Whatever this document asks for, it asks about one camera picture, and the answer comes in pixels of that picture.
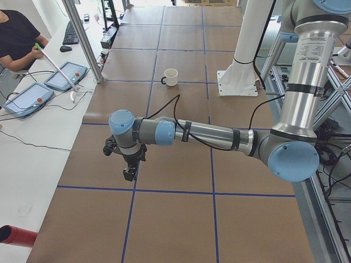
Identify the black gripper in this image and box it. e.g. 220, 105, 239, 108
122, 145, 147, 181

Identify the white smiley mug black handle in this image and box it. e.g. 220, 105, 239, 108
161, 68, 178, 87

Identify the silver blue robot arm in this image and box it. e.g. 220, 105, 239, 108
103, 1, 350, 182

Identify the brown paper table cover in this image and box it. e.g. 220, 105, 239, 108
28, 7, 314, 262

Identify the far blue teach pendant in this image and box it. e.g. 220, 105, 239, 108
44, 61, 88, 92

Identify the blue teach pendant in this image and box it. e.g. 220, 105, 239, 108
3, 82, 54, 118
44, 61, 88, 92

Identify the near blue teach pendant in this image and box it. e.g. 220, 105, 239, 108
3, 82, 54, 118

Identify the red fire extinguisher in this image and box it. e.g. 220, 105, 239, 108
1, 225, 38, 248

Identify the black computer mouse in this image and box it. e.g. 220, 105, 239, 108
60, 45, 72, 53

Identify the black keyboard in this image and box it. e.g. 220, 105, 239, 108
63, 21, 79, 45

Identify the seated person in black shirt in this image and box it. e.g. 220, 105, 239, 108
0, 9, 49, 72

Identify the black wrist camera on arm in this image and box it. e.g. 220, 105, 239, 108
103, 135, 120, 156

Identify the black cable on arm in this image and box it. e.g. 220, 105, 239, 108
142, 94, 286, 151

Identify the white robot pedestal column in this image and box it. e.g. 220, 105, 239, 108
217, 0, 275, 96

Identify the white stick with green handle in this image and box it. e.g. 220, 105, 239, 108
35, 43, 77, 91

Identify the aluminium frame post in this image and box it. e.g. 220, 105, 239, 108
62, 0, 103, 83

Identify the aluminium truss frame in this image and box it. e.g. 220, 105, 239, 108
260, 27, 351, 263

